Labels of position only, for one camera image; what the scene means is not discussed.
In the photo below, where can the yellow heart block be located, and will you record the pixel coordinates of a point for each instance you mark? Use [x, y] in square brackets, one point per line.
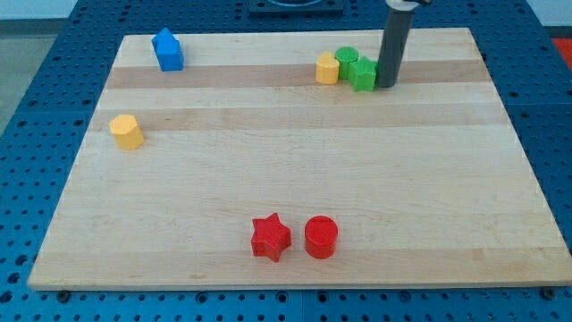
[327, 68]

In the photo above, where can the yellow hexagon block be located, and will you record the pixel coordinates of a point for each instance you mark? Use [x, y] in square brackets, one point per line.
[126, 132]

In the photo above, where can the wooden board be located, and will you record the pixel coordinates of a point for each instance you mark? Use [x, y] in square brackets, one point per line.
[427, 181]

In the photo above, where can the red star block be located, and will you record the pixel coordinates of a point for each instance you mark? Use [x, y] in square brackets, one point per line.
[270, 237]

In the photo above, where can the red cylinder block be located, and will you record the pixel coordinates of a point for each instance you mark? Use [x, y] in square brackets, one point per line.
[321, 236]

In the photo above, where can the green star block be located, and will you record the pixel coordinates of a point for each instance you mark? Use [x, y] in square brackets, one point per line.
[362, 74]

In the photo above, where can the green cylinder block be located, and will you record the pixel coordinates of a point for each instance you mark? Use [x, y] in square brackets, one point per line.
[345, 56]

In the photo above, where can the blue house-shaped block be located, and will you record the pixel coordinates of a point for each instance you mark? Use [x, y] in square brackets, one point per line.
[168, 51]

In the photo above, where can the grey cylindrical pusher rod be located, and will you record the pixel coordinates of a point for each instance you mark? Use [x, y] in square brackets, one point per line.
[395, 36]

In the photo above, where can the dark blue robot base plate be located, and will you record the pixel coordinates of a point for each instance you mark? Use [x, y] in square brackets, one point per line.
[293, 7]

